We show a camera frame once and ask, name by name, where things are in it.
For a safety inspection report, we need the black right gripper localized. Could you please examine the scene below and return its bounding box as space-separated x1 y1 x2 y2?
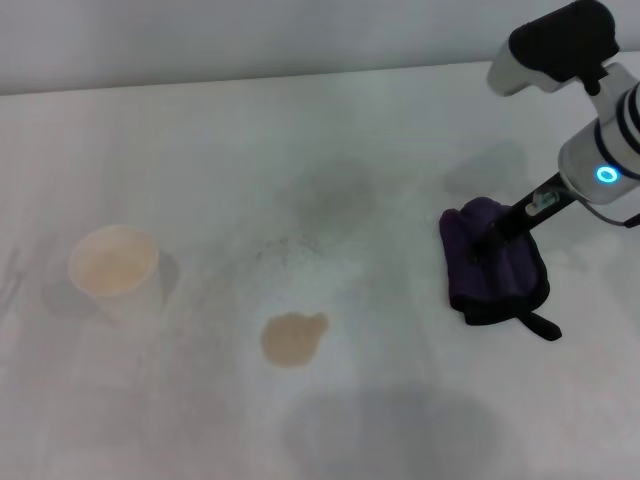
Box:
466 171 577 265

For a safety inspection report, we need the purple rag with black trim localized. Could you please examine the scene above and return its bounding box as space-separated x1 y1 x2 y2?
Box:
438 196 563 343

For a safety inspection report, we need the white paper cup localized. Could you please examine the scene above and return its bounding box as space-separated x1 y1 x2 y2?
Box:
68 224 164 324

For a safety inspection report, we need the brown water stain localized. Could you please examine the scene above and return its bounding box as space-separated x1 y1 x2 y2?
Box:
259 311 331 371

